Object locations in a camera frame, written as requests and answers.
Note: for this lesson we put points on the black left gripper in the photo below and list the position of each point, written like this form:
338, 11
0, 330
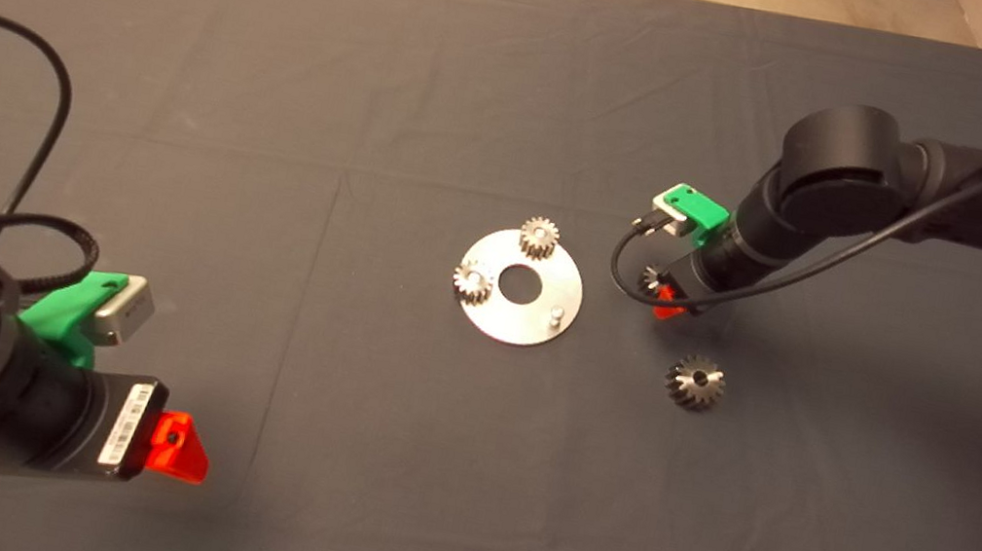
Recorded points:
118, 423

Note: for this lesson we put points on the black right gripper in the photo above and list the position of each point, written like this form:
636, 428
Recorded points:
692, 283

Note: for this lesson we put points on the small steel spur gear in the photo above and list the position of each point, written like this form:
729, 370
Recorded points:
472, 284
650, 279
539, 239

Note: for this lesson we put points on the dark bevel gear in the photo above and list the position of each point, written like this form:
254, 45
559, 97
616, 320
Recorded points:
685, 385

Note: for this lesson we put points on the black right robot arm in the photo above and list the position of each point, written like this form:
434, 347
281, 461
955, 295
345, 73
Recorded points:
839, 163

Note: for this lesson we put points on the round steel plate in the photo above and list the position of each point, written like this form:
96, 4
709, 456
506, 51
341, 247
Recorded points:
523, 325

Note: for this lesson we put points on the dark grey table cloth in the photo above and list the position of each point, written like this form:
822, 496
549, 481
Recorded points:
381, 100

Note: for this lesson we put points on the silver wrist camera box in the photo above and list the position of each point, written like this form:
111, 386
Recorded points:
672, 220
126, 311

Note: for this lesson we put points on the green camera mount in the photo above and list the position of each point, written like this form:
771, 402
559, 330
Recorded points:
56, 315
703, 213

